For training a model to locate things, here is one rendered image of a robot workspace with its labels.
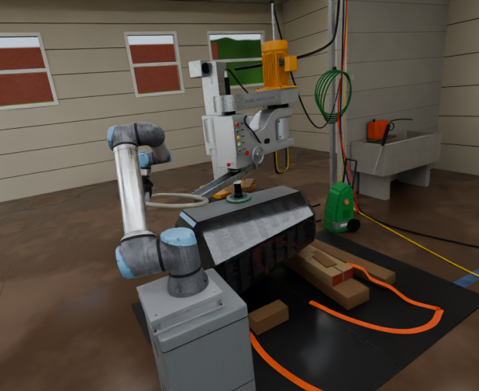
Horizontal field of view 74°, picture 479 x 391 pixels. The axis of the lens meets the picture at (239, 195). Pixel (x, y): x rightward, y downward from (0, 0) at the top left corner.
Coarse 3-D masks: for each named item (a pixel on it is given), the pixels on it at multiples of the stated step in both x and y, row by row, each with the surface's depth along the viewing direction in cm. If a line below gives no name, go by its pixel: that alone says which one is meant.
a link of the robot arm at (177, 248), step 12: (180, 228) 145; (168, 240) 134; (180, 240) 134; (192, 240) 138; (168, 252) 135; (180, 252) 135; (192, 252) 138; (168, 264) 135; (180, 264) 136; (192, 264) 139
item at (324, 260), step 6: (300, 252) 304; (306, 252) 302; (312, 252) 302; (318, 252) 301; (306, 258) 293; (318, 258) 290; (324, 258) 289; (324, 264) 280; (330, 264) 279; (336, 264) 279
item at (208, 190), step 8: (248, 168) 270; (224, 176) 266; (240, 176) 264; (208, 184) 254; (216, 184) 260; (224, 184) 251; (192, 192) 243; (200, 192) 248; (208, 192) 240; (216, 192) 246
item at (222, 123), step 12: (216, 120) 252; (228, 120) 244; (240, 120) 248; (216, 132) 256; (228, 132) 247; (216, 144) 260; (228, 144) 251; (228, 156) 255; (240, 156) 254; (240, 168) 265
